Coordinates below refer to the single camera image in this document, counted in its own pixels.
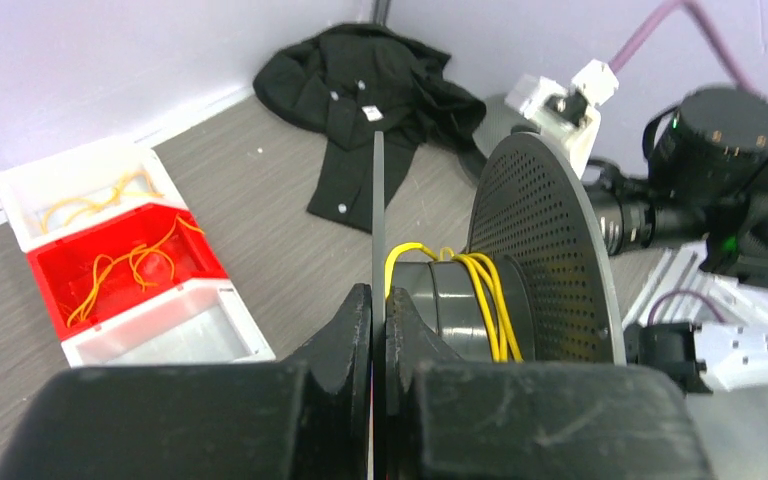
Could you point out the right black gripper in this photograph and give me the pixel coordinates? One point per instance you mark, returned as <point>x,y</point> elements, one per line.
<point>707,180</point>

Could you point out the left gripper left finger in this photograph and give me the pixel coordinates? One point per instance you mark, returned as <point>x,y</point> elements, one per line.
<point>333,427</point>

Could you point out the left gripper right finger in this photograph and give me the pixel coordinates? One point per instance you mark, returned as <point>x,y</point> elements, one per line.
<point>409,342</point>

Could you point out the black cable spool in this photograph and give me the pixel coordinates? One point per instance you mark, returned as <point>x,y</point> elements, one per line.
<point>500,121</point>
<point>534,256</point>

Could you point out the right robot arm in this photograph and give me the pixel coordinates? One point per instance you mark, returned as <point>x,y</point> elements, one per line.
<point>722,355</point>

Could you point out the white plastic bin near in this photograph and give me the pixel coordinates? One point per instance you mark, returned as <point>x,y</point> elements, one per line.
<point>202,321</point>

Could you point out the white plastic bin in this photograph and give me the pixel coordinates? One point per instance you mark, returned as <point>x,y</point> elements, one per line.
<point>62,194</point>
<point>202,321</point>

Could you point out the red plastic bin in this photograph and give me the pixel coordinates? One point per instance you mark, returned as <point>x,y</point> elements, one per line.
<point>102,271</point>

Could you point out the black cloth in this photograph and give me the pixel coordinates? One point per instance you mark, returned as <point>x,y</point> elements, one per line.
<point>352,81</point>

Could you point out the white plastic bin far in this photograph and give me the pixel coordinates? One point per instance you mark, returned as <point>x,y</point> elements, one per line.
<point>62,194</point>

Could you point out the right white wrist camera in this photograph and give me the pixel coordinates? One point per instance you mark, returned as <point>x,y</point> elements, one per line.
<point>569,115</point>

